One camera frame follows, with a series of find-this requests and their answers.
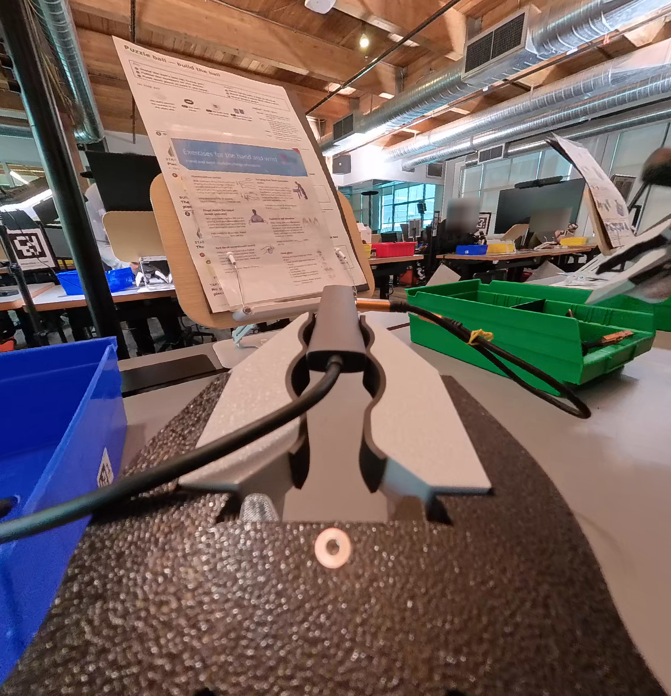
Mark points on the large black monitor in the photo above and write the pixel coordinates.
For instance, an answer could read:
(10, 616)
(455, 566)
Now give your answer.
(536, 204)

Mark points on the plain green bin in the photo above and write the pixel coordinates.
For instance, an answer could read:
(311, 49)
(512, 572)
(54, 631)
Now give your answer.
(670, 318)

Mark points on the conference camera bar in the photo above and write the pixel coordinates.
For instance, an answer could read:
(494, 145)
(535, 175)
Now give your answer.
(536, 181)

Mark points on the grey desk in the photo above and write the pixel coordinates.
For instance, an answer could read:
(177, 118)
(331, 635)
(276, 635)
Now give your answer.
(612, 489)

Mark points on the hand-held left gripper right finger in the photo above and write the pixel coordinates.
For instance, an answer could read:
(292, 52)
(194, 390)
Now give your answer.
(428, 435)

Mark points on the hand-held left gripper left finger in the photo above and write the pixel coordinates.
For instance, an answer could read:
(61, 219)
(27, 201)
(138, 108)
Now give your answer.
(248, 397)

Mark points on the neighbouring office desk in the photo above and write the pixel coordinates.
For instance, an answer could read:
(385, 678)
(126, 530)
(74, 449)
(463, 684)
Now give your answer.
(20, 296)

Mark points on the large printed instruction sheet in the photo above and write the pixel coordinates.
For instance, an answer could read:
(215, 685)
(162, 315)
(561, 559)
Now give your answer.
(205, 81)

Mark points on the white ceiling access point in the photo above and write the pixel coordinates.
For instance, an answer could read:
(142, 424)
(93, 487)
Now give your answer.
(320, 4)

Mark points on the blue bin with tag sticker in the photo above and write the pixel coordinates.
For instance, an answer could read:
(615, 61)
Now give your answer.
(41, 413)

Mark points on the yellow bin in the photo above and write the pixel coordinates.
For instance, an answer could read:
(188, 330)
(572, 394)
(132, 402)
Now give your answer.
(501, 248)
(574, 242)

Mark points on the small blue bin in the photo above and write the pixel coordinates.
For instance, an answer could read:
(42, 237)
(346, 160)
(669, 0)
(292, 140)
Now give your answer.
(471, 249)
(90, 281)

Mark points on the black panel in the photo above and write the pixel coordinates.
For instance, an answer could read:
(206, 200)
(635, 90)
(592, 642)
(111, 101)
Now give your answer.
(123, 179)

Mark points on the ventilation grille box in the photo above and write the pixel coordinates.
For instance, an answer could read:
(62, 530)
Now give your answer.
(496, 41)

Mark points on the fiducial marker board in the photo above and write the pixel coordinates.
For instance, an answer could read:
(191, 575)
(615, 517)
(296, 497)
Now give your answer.
(31, 249)

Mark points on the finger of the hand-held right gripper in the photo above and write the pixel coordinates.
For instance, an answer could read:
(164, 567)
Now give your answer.
(648, 239)
(618, 285)

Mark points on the sheet with blue banner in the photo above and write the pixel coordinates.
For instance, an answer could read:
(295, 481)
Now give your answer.
(243, 217)

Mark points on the black wall speaker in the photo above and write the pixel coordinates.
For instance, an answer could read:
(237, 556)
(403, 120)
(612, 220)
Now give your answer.
(341, 164)

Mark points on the silver ventilation duct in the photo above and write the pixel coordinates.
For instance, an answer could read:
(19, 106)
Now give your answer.
(531, 109)
(69, 65)

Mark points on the dark grey USB hub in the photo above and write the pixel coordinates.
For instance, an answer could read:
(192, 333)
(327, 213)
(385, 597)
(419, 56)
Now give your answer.
(338, 326)

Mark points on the red bin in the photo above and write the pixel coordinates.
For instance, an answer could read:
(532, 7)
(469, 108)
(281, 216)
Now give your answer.
(392, 250)

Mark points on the divided green bin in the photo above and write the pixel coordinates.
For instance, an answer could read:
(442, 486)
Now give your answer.
(476, 326)

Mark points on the tan wooden board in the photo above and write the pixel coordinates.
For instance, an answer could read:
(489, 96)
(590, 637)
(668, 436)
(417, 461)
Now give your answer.
(131, 236)

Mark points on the black metal pole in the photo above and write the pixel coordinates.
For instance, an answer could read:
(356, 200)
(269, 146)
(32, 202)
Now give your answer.
(55, 163)

